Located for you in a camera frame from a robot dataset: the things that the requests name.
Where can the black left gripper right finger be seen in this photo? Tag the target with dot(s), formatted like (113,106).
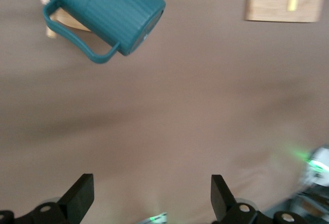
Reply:
(222,203)

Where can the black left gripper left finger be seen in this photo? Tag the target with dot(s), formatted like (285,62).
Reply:
(74,203)

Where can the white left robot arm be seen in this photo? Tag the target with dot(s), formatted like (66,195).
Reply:
(318,168)

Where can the wooden cup rack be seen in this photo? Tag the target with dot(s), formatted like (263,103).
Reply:
(69,21)

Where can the brown table cover sheet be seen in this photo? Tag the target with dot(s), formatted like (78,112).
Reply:
(164,105)

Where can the wooden cutting board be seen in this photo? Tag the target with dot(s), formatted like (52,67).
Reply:
(272,3)

